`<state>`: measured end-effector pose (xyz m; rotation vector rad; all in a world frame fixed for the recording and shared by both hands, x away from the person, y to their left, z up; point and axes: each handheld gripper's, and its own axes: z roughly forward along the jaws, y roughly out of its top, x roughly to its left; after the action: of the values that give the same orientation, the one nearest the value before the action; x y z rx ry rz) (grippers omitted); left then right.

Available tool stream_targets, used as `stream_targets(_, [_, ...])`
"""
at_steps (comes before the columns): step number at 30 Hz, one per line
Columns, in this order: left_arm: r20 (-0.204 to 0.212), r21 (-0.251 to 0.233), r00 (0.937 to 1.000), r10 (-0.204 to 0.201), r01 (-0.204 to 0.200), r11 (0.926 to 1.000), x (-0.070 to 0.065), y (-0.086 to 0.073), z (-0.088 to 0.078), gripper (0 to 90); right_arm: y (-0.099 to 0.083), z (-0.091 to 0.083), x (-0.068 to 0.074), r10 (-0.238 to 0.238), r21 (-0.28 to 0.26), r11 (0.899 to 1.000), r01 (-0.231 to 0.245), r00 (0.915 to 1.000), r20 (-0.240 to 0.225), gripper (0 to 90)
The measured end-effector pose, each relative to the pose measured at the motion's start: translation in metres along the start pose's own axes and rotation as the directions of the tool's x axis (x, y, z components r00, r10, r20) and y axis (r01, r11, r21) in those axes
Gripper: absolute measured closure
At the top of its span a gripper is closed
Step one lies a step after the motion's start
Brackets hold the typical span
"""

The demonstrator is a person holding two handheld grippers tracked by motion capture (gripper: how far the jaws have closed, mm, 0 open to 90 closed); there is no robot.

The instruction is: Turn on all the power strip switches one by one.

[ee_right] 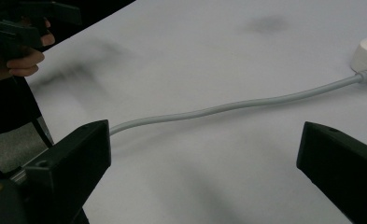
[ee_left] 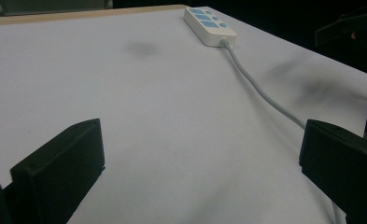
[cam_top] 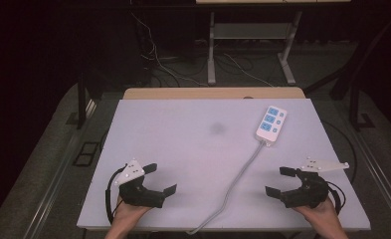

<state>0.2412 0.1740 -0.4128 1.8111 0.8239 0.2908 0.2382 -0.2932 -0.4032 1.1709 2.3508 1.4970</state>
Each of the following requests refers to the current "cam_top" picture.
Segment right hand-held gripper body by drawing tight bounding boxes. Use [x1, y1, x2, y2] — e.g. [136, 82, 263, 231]
[281, 157, 350, 209]

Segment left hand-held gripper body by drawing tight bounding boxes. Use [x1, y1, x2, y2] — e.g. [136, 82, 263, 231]
[113, 158, 166, 209]

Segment person's left hand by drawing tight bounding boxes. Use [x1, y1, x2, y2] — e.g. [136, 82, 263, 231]
[110, 196, 151, 231]

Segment person's right hand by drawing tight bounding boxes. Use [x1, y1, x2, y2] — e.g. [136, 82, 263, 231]
[292, 197, 342, 231]

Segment white table mat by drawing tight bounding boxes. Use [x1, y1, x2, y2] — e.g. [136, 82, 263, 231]
[77, 98, 372, 232]

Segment white power strip blue sockets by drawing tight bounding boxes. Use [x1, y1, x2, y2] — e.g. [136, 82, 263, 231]
[255, 105, 288, 144]

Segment black stand leg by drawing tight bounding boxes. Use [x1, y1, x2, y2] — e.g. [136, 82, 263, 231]
[347, 63, 376, 132]
[66, 71, 99, 130]

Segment grey metal stand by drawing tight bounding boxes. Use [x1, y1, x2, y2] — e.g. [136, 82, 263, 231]
[207, 11, 303, 87]

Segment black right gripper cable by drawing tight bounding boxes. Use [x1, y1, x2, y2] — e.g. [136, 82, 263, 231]
[326, 180, 347, 215]

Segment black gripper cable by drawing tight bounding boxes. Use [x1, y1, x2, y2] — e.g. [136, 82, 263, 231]
[104, 165, 128, 225]
[326, 180, 347, 215]

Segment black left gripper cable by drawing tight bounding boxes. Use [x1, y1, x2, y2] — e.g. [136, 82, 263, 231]
[104, 165, 128, 225]

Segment grey power strip cable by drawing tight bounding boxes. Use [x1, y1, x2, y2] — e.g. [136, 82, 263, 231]
[186, 140, 268, 236]

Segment black floor cable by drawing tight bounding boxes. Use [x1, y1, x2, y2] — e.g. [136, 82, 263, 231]
[321, 119, 359, 184]

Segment aluminium floor rail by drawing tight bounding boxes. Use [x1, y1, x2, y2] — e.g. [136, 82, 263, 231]
[23, 99, 98, 239]
[350, 127, 391, 227]

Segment white floor cable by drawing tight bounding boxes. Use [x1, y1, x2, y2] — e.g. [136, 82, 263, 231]
[129, 11, 211, 88]

